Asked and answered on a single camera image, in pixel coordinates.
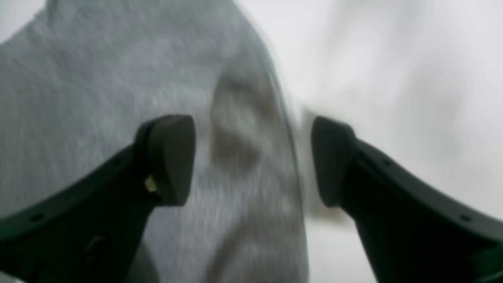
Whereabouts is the grey T-shirt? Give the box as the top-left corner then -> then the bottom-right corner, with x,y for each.
1,0 -> 308,283

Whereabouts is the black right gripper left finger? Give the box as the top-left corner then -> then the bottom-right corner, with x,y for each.
0,115 -> 196,283

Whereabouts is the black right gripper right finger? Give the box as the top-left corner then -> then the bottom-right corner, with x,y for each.
311,116 -> 503,283

